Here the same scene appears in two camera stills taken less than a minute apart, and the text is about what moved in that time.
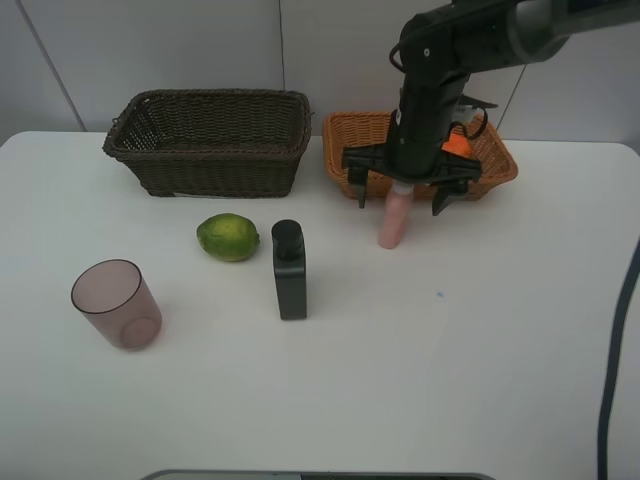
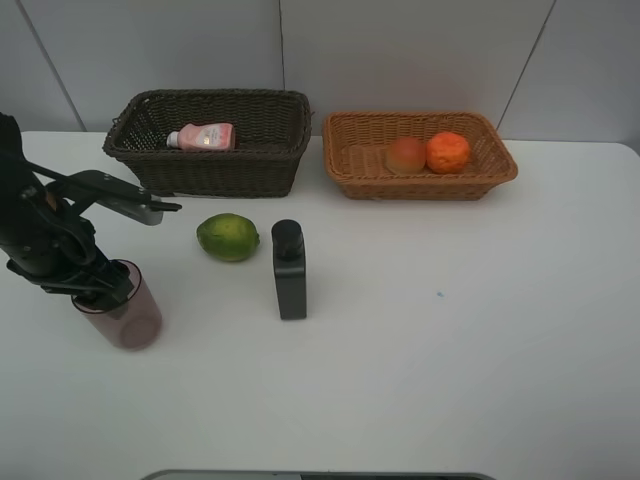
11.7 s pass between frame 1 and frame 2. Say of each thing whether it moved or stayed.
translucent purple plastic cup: stayed
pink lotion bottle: moved
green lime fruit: stayed
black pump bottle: stayed
